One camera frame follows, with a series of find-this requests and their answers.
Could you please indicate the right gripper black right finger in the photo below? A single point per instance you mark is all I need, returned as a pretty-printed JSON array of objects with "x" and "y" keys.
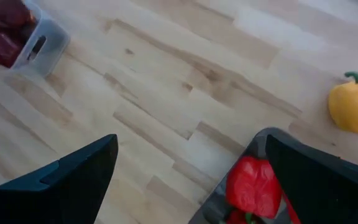
[{"x": 322, "y": 193}]

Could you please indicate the red bell pepper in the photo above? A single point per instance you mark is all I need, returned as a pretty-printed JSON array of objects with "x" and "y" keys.
[
  {"x": 236, "y": 218},
  {"x": 250, "y": 186}
]

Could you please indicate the yellow bell pepper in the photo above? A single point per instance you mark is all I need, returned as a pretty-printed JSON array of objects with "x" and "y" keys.
[{"x": 353, "y": 105}]

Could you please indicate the grey plastic basket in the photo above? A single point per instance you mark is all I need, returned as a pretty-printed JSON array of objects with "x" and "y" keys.
[
  {"x": 211, "y": 205},
  {"x": 50, "y": 40}
]

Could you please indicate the red apple with yellow patch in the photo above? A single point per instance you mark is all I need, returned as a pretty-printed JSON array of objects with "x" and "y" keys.
[{"x": 8, "y": 12}]

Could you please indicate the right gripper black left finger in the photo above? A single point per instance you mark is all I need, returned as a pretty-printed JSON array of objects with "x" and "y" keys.
[{"x": 61, "y": 193}]

